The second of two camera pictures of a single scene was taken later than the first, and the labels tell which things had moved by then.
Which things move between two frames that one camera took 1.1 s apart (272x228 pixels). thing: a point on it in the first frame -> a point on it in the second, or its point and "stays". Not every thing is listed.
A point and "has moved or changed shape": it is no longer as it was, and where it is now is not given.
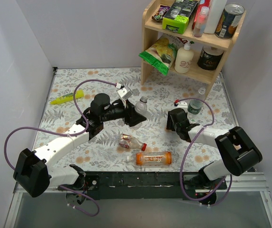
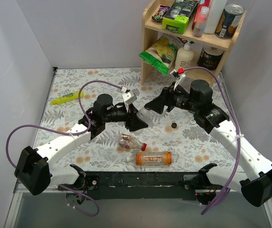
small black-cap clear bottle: x=141 y=106 has moved or changed shape
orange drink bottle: x=151 y=158 stays
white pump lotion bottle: x=184 y=58 stays
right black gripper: x=173 y=121 -> x=169 y=99
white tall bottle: x=216 y=9 stays
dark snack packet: x=159 y=15 stays
